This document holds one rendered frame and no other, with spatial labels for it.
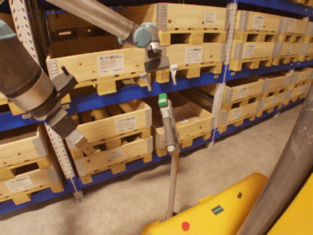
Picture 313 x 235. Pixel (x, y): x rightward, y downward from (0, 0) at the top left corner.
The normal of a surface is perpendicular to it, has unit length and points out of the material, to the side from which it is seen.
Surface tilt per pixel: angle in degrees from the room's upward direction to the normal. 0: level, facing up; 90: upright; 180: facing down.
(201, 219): 0
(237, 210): 0
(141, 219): 0
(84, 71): 90
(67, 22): 90
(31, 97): 101
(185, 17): 90
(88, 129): 90
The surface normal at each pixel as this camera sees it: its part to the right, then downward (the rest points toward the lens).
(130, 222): 0.00, -0.86
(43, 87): 0.96, 0.04
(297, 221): -0.90, 0.23
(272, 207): -0.60, 0.41
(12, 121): 0.47, 0.45
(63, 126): 0.74, 0.43
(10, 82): 0.47, 0.65
